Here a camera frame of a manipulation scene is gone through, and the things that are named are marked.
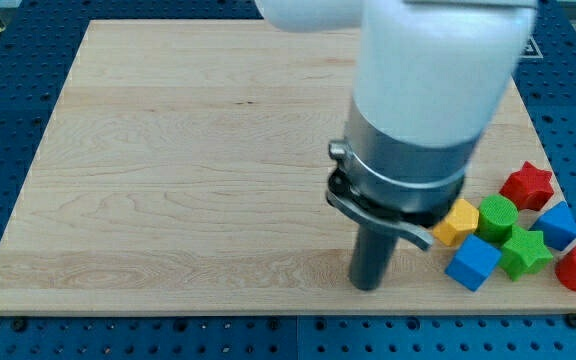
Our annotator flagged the yellow block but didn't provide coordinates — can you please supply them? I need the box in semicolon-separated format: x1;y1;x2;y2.
431;198;479;247

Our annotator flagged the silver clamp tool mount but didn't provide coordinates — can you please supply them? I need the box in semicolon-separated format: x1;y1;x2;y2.
326;100;478;251

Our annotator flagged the red star block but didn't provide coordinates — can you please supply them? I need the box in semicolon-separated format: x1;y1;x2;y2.
499;161;554;211

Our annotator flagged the green cylinder block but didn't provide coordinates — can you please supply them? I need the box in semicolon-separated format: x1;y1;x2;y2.
475;194;519;244

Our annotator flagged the blue triangle block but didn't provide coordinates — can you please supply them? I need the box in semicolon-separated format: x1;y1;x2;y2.
530;201;576;251

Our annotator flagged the wooden board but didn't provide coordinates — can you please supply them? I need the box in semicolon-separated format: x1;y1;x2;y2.
0;20;576;317

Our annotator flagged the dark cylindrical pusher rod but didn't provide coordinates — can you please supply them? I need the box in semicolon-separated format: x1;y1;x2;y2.
349;226;398;291

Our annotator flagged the blue cube block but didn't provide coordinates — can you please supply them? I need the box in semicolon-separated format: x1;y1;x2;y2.
444;235;502;292

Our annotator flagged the green star block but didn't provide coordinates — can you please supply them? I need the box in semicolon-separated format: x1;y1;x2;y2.
499;225;554;281

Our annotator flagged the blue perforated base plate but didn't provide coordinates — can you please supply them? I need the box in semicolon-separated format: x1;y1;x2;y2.
0;1;576;359

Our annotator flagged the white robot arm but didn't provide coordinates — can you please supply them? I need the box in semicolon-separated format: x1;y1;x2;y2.
256;0;537;291

